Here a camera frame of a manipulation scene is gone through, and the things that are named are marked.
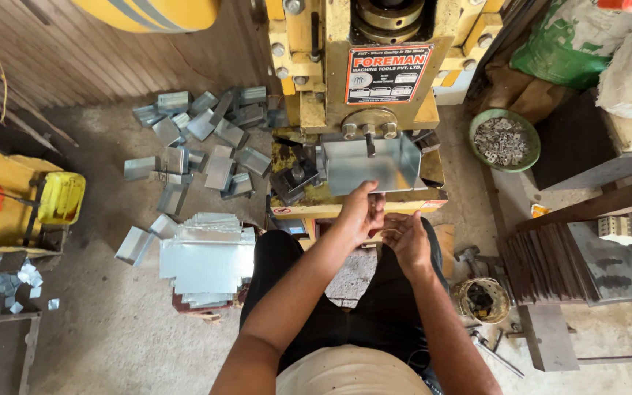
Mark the stack of flat metal sheets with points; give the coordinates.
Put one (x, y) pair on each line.
(209, 258)

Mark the pile of bent metal channels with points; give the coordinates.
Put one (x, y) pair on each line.
(206, 142)

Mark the brown cloth sack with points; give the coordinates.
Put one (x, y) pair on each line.
(519, 90)

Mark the pile of small metal offcuts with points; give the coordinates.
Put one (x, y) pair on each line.
(11, 282)

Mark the stack of dark metal plates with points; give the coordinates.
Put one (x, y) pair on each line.
(546, 263)

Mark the person's left fingers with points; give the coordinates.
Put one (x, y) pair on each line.
(376, 208)

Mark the green round bowl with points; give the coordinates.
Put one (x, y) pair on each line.
(532, 153)

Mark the person's left hand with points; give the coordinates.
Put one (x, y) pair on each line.
(357, 216)

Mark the grey steel beam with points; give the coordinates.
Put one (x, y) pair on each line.
(549, 340)

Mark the yellow plastic container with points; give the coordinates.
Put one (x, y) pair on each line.
(62, 197)

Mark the heap of small metal parts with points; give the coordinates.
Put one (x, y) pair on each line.
(501, 141)

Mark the person's right fingers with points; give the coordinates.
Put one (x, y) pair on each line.
(395, 230)

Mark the person's right hand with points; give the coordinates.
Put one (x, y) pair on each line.
(412, 244)

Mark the yellow power press machine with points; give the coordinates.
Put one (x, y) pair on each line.
(316, 66)

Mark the white ribbed block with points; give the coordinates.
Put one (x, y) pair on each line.
(617, 230)

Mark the metal hammer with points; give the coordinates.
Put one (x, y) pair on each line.
(467, 255)

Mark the dark wooden workbench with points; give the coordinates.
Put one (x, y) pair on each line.
(585, 148)

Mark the rusty tin can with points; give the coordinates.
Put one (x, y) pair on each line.
(483, 301)

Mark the bent sheet metal tray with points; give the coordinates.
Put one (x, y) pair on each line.
(365, 167)

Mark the grey metal frame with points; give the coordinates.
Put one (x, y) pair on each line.
(28, 351)

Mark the yellow striped cylinder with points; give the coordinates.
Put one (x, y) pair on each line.
(151, 14)

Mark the bent metal channel piece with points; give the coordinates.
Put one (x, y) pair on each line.
(162, 226)
(134, 246)

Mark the person's black trousers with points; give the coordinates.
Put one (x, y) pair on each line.
(382, 318)

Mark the green woven sack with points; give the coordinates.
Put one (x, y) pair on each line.
(563, 44)

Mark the low wooden stool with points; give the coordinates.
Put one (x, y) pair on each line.
(206, 314)

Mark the long metal wrench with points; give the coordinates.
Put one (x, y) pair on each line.
(494, 356)

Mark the small orange packet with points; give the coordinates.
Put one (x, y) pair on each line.
(539, 210)

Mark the white woven sack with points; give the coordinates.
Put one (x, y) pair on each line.
(631, 82)

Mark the person's beige shirt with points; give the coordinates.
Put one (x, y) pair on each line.
(349, 373)

